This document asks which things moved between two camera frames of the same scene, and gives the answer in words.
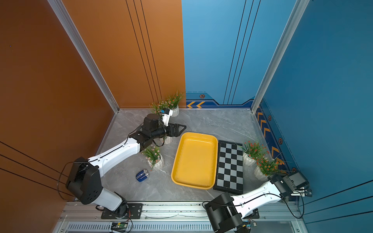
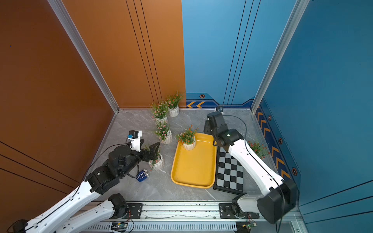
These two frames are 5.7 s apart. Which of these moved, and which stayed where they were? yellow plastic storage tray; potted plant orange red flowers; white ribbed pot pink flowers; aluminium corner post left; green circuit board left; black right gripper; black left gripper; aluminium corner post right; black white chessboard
Moved: black left gripper; potted plant orange red flowers; black right gripper
Stayed: black white chessboard; aluminium corner post left; yellow plastic storage tray; green circuit board left; aluminium corner post right; white ribbed pot pink flowers
